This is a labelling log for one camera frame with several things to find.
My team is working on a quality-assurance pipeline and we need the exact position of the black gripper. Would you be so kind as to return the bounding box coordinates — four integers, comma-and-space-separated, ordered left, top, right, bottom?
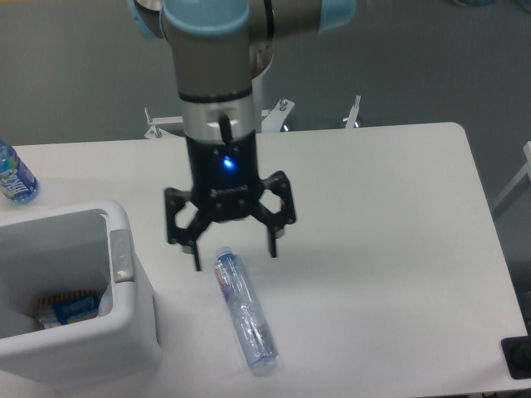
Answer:
163, 133, 296, 271

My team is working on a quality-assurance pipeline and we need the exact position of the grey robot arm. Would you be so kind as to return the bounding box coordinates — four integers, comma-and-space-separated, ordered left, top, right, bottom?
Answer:
129, 1, 357, 256

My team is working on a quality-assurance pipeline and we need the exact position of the white trash can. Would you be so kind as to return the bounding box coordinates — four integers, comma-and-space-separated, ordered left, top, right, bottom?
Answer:
1, 201, 162, 388

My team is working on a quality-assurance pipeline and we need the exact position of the clear empty plastic bottle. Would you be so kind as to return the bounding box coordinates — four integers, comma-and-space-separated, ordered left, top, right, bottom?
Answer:
213, 246, 279, 376

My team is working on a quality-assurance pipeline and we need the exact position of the blue labelled water bottle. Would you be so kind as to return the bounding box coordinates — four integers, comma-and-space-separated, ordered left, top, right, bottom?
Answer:
1, 140, 39, 204

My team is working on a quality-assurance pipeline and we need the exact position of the blue snack packet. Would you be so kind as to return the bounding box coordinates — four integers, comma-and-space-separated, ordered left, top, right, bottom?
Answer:
37, 290, 100, 329

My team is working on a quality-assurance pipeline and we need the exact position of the white furniture at right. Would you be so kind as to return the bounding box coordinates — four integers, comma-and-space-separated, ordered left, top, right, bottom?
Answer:
491, 142, 530, 221

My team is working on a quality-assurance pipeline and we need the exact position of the black clamp at table edge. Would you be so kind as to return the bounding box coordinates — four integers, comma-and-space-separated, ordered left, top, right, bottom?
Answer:
501, 336, 530, 380

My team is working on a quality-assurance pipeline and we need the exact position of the white metal base frame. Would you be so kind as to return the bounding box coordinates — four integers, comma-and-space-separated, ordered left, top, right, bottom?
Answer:
144, 95, 362, 139

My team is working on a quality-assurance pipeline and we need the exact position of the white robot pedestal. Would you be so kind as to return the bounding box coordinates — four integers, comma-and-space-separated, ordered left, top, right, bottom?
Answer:
250, 39, 275, 133

